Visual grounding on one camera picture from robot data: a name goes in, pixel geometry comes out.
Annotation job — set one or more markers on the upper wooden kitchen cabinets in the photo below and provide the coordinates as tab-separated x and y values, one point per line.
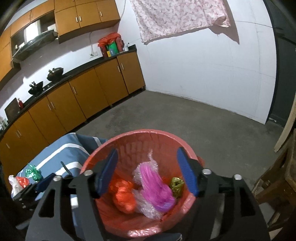
73	18

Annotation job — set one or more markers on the red plastic basket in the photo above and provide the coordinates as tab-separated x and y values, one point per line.
133	148

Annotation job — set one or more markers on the large orange plastic bag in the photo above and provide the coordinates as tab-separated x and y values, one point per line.
122	195

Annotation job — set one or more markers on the magenta plastic bag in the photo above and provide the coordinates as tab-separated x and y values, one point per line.
161	195

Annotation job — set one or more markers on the clear bubble wrap bag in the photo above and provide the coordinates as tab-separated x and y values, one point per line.
144	206

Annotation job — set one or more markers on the lower wooden kitchen cabinets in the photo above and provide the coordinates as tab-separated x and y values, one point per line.
67	104

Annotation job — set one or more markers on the dark door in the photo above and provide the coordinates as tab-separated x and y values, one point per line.
282	18

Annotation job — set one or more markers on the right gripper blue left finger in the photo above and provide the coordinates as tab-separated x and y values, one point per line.
104	171

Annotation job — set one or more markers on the small red plastic bag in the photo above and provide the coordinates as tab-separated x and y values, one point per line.
23	181

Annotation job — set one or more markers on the olive green foil wrapper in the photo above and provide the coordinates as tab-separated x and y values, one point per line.
177	186

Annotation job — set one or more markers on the black wok with lid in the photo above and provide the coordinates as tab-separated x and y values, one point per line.
55	74

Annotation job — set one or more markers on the pink floral hanging cloth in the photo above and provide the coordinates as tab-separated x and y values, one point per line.
161	19

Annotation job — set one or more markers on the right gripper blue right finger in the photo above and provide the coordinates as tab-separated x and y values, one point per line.
191	169

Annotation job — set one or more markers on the red bottle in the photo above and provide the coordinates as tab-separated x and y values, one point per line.
20	103

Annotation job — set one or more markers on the long clear bubble wrap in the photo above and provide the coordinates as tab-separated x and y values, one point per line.
15	186

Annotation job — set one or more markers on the red bag with boxes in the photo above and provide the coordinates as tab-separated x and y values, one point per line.
111	45

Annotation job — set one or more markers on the wooden kitchen cabinets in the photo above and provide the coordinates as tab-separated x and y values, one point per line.
67	104
73	18

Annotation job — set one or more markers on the wooden stool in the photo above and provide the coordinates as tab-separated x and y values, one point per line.
277	186

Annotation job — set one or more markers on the black open wok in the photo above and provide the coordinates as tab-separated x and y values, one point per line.
35	89

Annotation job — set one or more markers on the dark cutting board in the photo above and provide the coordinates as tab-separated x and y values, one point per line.
12	110

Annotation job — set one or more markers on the black range hood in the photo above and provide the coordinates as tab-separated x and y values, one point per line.
28	35

